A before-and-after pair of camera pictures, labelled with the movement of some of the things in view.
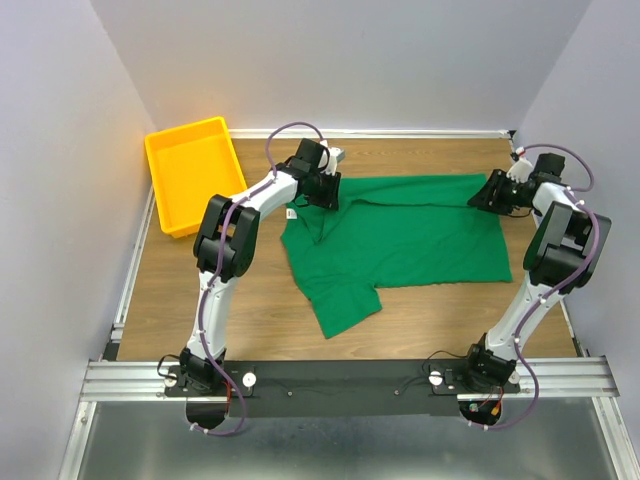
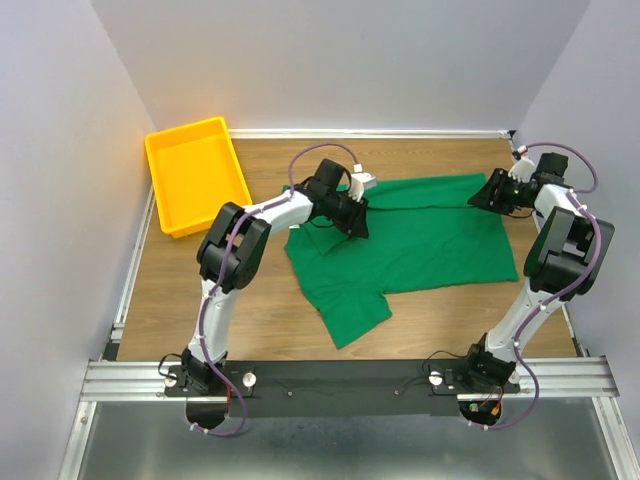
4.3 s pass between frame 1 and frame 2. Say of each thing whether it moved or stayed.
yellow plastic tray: stayed
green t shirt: stayed
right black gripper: stayed
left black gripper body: moved
